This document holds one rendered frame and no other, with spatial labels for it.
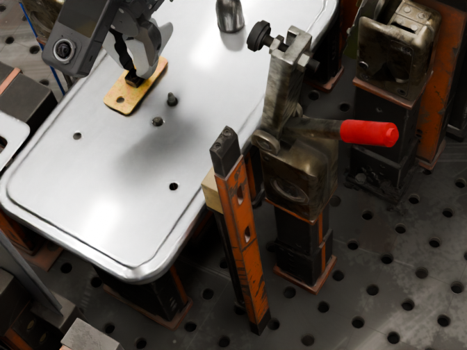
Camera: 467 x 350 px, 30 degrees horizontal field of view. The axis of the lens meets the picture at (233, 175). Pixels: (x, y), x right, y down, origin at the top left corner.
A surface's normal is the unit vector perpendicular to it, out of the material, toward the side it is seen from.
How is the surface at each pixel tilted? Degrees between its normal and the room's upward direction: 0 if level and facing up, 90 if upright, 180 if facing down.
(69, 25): 30
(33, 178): 0
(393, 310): 0
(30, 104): 0
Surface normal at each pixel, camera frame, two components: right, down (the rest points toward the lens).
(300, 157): -0.09, -0.46
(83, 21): -0.31, 0.01
